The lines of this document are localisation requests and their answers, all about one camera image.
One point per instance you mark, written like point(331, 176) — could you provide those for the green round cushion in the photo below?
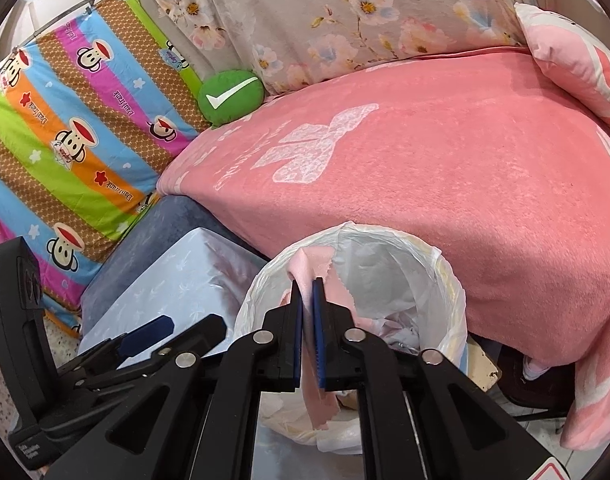
point(245, 106)

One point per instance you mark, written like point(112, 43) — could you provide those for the striped monkey print sheet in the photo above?
point(85, 160)

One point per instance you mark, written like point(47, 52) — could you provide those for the pale pink cloth piece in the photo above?
point(305, 266)

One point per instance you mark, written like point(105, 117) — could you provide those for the beige cardboard piece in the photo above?
point(482, 362)

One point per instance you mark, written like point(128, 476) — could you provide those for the black stool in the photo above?
point(545, 387)

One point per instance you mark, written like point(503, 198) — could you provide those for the white-lined waste bin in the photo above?
point(405, 280)

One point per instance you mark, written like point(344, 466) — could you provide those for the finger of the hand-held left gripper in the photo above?
point(205, 332)
point(145, 332)

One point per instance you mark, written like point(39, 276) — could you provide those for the grey floral cloth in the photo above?
point(335, 10)

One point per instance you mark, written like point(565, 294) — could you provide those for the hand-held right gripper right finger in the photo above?
point(319, 332)

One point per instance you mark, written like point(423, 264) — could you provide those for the blue-grey cushion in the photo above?
point(160, 230)

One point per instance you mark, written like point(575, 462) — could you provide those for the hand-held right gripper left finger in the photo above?
point(296, 332)

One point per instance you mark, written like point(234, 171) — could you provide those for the pink and white pillow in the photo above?
point(575, 55)

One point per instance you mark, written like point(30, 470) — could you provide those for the pink blanket with white bow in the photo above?
point(435, 185)

